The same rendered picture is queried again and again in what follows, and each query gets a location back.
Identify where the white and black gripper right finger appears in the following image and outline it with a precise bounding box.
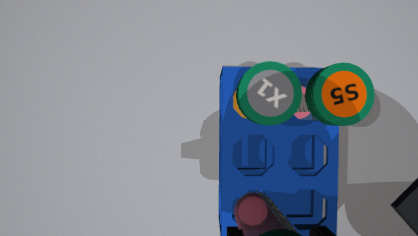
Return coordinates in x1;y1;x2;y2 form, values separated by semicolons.
309;226;336;236

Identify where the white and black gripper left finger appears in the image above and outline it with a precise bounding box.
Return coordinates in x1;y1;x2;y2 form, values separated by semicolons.
227;226;244;236

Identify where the green-capped sample tube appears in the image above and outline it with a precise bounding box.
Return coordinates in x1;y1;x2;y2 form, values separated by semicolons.
294;63;375;126

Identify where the blue tube rack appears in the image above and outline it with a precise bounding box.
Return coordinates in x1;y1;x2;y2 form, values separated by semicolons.
219;67;339;236

